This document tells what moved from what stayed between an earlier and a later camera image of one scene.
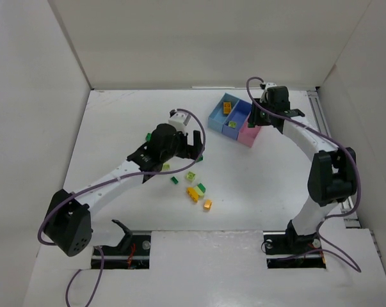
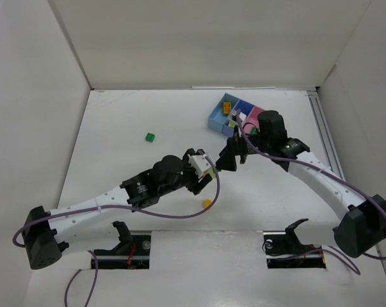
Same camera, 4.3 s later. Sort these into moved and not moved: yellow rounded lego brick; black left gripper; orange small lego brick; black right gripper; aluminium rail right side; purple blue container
Moved: black right gripper; black left gripper
Not moved: orange small lego brick; aluminium rail right side; yellow rounded lego brick; purple blue container
